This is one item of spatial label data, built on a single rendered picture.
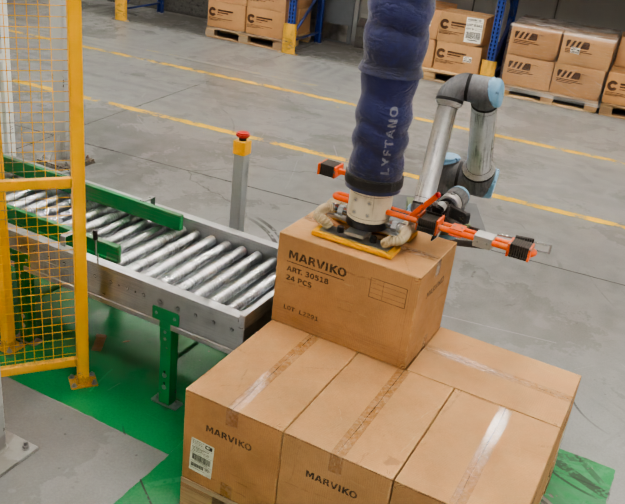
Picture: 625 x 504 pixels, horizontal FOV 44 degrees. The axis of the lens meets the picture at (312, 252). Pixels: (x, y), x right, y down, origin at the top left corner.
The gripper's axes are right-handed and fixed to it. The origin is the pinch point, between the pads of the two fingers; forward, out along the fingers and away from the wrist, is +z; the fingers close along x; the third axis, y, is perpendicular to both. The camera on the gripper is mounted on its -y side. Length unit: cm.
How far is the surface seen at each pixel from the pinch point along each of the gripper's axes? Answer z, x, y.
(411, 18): 9, 73, 19
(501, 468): 54, -54, -51
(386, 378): 30, -54, 0
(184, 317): 33, -58, 89
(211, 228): -32, -49, 120
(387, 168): 7.4, 18.9, 20.0
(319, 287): 20, -31, 36
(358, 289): 20.1, -26.4, 19.5
